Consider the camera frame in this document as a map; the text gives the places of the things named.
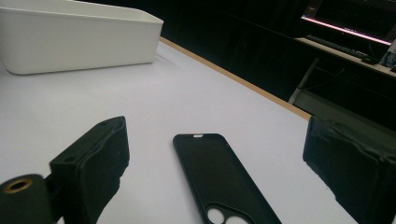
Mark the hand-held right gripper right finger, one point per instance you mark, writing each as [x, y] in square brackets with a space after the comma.
[351, 168]

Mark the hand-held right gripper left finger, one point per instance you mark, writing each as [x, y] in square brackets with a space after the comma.
[99, 161]

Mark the black phone case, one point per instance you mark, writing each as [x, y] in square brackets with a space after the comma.
[214, 177]

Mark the white plastic bin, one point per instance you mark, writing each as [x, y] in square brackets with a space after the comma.
[77, 43]

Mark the background desk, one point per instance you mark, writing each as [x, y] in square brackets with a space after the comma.
[386, 70]

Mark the black keyboard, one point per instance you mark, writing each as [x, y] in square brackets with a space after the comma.
[339, 47]

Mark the computer monitor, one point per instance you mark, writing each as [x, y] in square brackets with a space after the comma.
[351, 15]

